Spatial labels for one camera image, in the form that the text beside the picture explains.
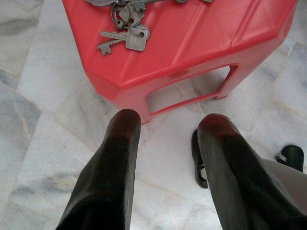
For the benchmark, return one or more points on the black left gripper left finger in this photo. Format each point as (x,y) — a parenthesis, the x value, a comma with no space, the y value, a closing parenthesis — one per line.
(108,172)

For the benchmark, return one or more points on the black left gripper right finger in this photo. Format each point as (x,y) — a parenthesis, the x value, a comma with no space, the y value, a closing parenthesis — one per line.
(235,179)

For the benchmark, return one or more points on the bunch of metal keys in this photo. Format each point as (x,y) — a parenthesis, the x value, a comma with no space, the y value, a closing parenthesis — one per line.
(134,40)

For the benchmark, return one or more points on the black left robot foot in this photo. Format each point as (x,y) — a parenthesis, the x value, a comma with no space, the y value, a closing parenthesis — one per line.
(195,153)

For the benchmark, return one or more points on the black robot foot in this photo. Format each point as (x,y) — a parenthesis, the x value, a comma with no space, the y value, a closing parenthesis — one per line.
(195,153)
(292,155)

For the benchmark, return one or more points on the silver left robot leg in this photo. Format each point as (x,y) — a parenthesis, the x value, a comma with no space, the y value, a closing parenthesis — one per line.
(292,187)

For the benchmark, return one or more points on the black right robot foot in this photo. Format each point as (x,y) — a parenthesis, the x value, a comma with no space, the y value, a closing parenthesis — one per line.
(292,155)

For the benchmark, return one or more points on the red plastic stool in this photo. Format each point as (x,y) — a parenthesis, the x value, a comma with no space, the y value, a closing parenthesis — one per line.
(192,48)

